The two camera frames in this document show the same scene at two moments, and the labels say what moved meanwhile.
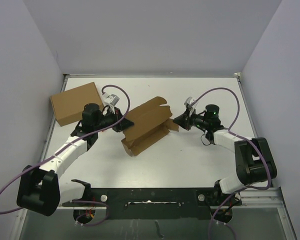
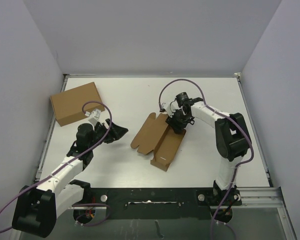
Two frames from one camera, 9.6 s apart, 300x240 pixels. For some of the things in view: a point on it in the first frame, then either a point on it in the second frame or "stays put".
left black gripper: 122,125 -> 114,133
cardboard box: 152,122 -> 157,136
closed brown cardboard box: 68,106 stays put
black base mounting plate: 156,203 stays put
